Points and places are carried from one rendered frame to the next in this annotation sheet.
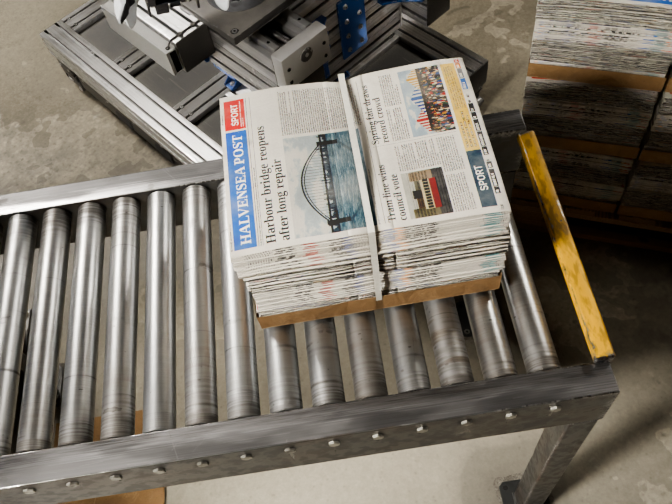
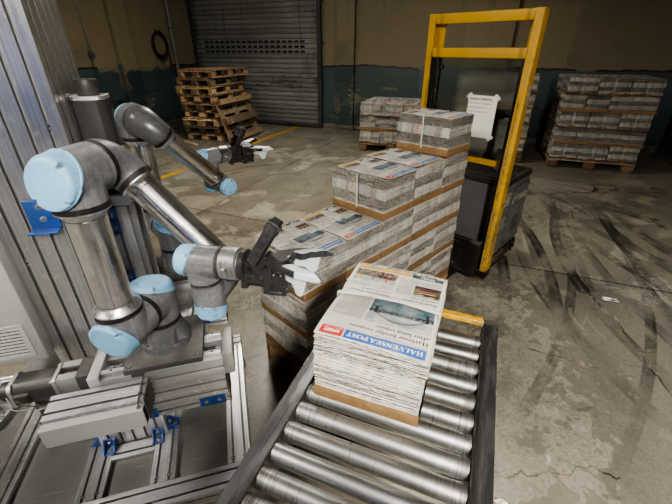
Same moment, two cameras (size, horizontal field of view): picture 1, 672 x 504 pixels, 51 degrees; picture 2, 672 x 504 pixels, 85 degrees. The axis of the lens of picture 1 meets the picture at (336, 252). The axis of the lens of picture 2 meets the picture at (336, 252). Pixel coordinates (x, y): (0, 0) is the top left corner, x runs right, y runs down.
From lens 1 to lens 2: 93 cm
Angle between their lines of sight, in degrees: 56
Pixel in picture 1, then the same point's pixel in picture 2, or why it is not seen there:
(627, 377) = not seen: hidden behind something
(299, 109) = (348, 309)
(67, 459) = not seen: outside the picture
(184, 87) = (65, 488)
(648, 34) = (337, 257)
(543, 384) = (488, 343)
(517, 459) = not seen: hidden behind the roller
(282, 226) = (420, 338)
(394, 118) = (378, 287)
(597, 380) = (491, 329)
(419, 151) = (403, 287)
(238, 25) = (195, 350)
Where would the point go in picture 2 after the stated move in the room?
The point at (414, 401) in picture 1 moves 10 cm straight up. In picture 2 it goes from (484, 385) to (491, 359)
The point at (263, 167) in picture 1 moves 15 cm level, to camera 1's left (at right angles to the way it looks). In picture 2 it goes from (377, 331) to (360, 376)
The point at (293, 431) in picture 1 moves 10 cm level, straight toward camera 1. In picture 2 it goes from (487, 441) to (528, 442)
